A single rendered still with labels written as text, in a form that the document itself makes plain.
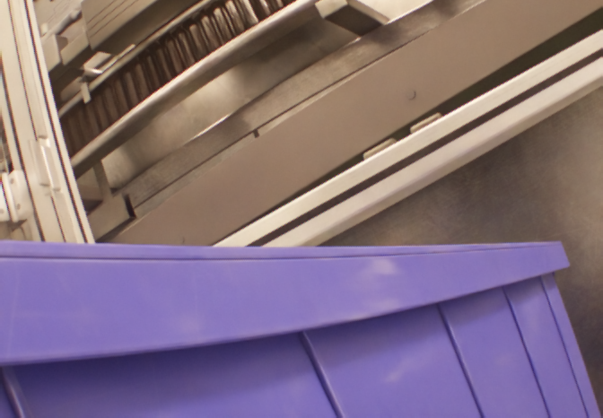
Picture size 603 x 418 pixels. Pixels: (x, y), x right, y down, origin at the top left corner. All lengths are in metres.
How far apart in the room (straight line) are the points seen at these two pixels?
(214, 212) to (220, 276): 0.82
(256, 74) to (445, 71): 0.62
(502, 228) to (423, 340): 0.83
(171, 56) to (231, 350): 1.06
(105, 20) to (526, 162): 0.62
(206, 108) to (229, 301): 1.34
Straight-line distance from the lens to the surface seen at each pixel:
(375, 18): 1.19
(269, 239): 0.88
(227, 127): 1.29
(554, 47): 0.94
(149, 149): 1.58
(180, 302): 0.17
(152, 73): 1.26
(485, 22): 0.90
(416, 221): 1.17
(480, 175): 1.14
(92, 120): 1.32
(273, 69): 1.47
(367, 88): 0.93
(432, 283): 0.30
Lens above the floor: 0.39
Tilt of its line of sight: 13 degrees up
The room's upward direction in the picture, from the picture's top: 24 degrees counter-clockwise
